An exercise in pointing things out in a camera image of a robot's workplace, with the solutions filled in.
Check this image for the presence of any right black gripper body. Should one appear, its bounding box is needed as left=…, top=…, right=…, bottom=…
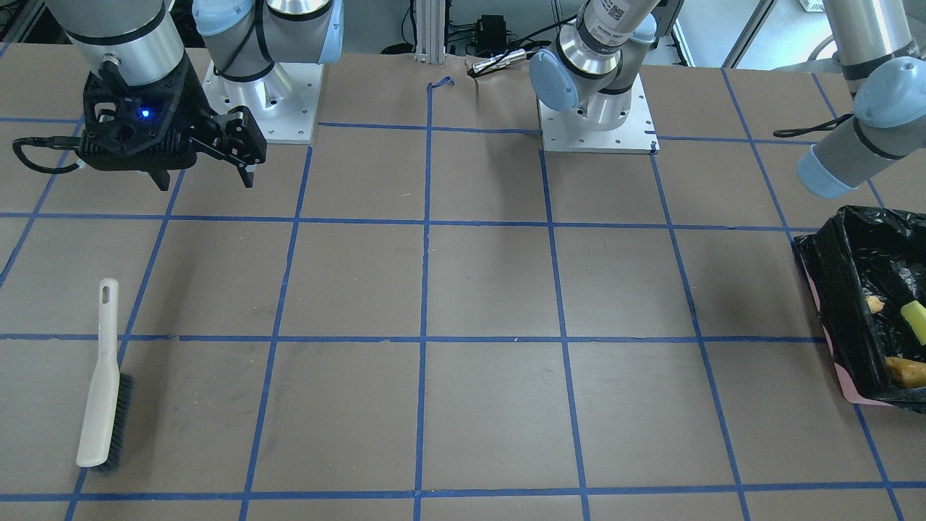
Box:
left=78, top=56, right=268, bottom=174

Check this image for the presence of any beige hand brush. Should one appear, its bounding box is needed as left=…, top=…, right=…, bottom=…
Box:
left=76, top=277, right=135, bottom=473

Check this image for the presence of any yellow green sponge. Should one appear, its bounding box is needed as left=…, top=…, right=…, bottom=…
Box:
left=900, top=300, right=926, bottom=346

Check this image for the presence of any brown potato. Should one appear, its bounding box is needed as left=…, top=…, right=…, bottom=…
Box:
left=884, top=357, right=926, bottom=389

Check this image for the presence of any croissant bread piece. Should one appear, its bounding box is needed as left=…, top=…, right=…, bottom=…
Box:
left=865, top=295, right=885, bottom=315

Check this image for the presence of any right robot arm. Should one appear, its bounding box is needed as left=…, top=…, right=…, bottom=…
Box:
left=34, top=1, right=344, bottom=191

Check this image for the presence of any bin with black bag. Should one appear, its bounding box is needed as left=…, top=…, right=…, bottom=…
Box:
left=794, top=206, right=925, bottom=413

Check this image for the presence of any black power adapter box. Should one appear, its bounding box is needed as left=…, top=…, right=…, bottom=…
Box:
left=474, top=14, right=507, bottom=54

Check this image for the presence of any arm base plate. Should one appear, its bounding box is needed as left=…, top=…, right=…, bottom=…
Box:
left=537, top=75, right=660, bottom=155
left=203, top=62, right=326, bottom=145

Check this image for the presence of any aluminium frame post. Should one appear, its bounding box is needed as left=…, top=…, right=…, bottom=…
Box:
left=412, top=0, right=447, bottom=66

